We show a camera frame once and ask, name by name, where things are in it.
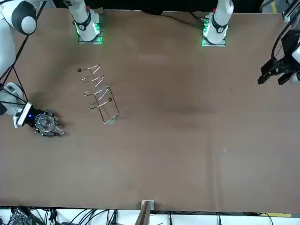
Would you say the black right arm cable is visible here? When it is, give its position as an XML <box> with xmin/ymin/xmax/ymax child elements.
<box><xmin>0</xmin><ymin>0</ymin><xmax>47</xmax><ymax>106</ymax></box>

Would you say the metal wire goblet holder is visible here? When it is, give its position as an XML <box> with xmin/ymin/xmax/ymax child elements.
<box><xmin>76</xmin><ymin>64</ymin><xmax>120</xmax><ymax>125</ymax></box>

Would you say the clear glass goblet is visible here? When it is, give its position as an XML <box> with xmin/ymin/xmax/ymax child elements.
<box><xmin>34</xmin><ymin>112</ymin><xmax>66</xmax><ymax>138</ymax></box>

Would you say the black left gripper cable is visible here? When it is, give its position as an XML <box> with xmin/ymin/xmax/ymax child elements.
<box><xmin>271</xmin><ymin>21</ymin><xmax>293</xmax><ymax>62</ymax></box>

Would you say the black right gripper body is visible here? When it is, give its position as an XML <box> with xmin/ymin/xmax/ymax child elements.
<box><xmin>28</xmin><ymin>108</ymin><xmax>46</xmax><ymax>134</ymax></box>

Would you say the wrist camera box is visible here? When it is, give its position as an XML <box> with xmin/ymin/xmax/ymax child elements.
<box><xmin>13</xmin><ymin>102</ymin><xmax>33</xmax><ymax>129</ymax></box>

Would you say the black left arm base cable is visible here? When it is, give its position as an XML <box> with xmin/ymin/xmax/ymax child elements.
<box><xmin>161</xmin><ymin>11</ymin><xmax>207</xmax><ymax>27</ymax></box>

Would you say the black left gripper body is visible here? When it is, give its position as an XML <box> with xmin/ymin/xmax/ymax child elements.
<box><xmin>274</xmin><ymin>30</ymin><xmax>300</xmax><ymax>71</ymax></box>

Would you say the aluminium corner post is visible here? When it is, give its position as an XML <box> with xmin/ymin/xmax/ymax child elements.
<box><xmin>282</xmin><ymin>0</ymin><xmax>300</xmax><ymax>22</ymax></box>

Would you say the aluminium camera post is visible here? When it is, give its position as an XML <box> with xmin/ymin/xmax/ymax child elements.
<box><xmin>137</xmin><ymin>199</ymin><xmax>156</xmax><ymax>225</ymax></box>

